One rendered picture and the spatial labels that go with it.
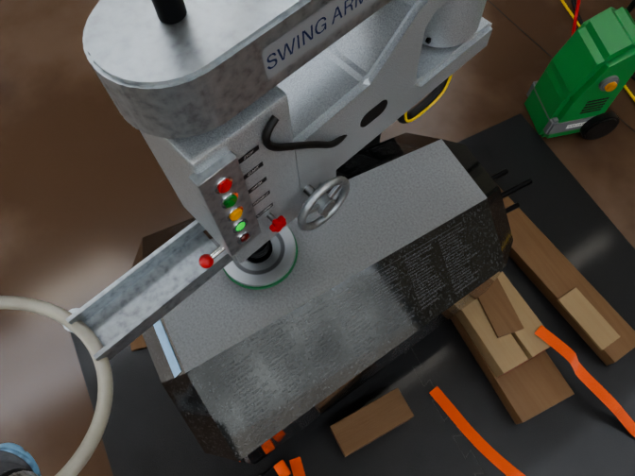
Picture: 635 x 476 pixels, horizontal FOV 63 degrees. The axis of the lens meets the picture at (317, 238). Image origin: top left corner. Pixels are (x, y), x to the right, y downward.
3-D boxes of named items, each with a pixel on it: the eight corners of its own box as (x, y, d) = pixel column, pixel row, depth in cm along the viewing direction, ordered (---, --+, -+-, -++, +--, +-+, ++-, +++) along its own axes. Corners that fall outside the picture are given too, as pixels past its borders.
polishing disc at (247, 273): (292, 289, 141) (291, 287, 140) (214, 283, 143) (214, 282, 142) (300, 219, 150) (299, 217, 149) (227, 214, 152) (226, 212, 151)
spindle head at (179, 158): (294, 125, 136) (275, -25, 95) (353, 177, 129) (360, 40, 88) (184, 210, 127) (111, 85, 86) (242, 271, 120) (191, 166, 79)
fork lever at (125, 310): (292, 143, 138) (290, 130, 134) (342, 188, 132) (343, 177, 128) (66, 314, 119) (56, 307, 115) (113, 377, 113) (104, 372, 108)
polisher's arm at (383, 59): (424, 36, 152) (460, -145, 108) (487, 80, 144) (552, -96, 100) (230, 189, 133) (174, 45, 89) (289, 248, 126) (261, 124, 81)
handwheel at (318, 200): (323, 177, 126) (321, 141, 112) (351, 203, 123) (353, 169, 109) (276, 215, 122) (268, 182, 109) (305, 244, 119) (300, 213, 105)
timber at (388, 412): (345, 457, 202) (345, 456, 191) (330, 428, 207) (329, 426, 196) (410, 418, 207) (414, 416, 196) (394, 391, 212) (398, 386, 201)
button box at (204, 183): (253, 224, 110) (227, 146, 84) (262, 232, 109) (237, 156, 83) (224, 247, 108) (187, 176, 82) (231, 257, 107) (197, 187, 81)
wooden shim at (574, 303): (557, 300, 217) (557, 299, 216) (574, 288, 219) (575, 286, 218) (600, 350, 208) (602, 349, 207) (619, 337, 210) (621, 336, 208)
